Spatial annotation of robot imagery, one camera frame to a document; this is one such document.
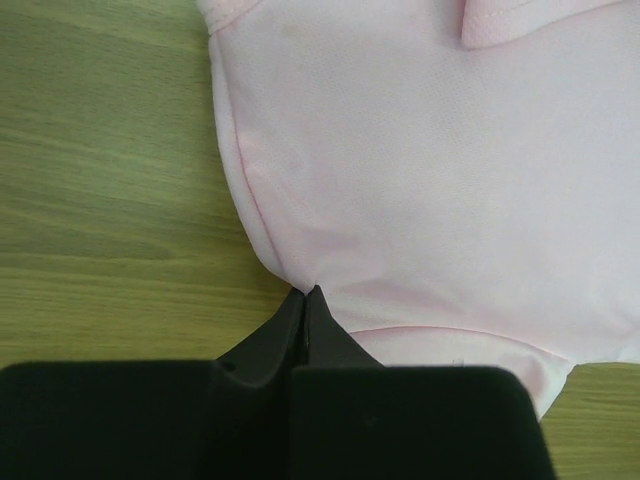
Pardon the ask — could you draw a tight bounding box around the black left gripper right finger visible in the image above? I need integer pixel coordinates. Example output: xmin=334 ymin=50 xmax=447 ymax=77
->
xmin=298 ymin=287 xmax=556 ymax=479

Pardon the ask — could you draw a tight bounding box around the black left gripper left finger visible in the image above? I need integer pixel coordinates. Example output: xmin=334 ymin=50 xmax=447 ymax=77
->
xmin=1 ymin=290 xmax=305 ymax=479

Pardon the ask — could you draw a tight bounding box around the pink t shirt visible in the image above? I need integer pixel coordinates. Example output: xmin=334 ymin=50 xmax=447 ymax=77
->
xmin=199 ymin=1 xmax=639 ymax=414

